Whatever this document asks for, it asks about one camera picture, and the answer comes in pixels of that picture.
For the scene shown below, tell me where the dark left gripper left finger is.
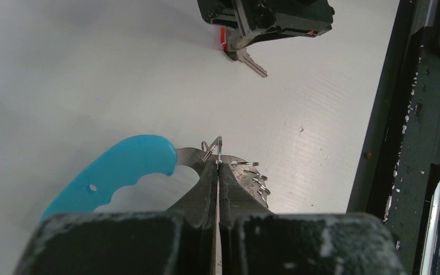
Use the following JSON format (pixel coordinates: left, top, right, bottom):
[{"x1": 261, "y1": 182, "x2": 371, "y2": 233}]
[{"x1": 14, "y1": 162, "x2": 218, "y2": 274}]

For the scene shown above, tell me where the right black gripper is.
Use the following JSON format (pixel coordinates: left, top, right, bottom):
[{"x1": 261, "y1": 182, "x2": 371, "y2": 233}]
[{"x1": 197, "y1": 0, "x2": 335, "y2": 51}]

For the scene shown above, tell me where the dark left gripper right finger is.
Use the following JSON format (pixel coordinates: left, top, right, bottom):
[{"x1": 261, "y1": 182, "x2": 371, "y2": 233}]
[{"x1": 219, "y1": 163, "x2": 405, "y2": 274}]

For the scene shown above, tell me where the red tagged key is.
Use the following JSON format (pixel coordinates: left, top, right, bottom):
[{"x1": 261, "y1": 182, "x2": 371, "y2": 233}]
[{"x1": 219, "y1": 27, "x2": 268, "y2": 78}]

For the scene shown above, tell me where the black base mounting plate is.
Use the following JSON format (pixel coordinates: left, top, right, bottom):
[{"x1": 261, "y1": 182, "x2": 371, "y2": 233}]
[{"x1": 347, "y1": 1, "x2": 440, "y2": 274}]

